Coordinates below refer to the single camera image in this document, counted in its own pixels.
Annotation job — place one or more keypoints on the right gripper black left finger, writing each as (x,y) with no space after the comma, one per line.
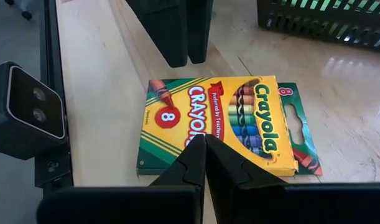
(189,168)

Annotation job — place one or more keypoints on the black table-level camera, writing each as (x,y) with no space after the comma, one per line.
(21,124)

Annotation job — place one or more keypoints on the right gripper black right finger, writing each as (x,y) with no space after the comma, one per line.
(233,180)

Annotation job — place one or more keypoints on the yellow Crayola crayon box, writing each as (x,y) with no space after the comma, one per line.
(177,102)

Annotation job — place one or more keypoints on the black plastic slotted basket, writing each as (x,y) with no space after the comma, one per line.
(264,15)

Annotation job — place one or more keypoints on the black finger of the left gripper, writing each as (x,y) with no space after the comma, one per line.
(199,28)
(164,28)

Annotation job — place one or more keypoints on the person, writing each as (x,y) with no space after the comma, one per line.
(27,15)

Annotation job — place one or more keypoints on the black aluminium table frame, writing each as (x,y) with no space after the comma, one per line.
(53,46)

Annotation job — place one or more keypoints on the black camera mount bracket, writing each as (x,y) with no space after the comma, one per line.
(53,168)

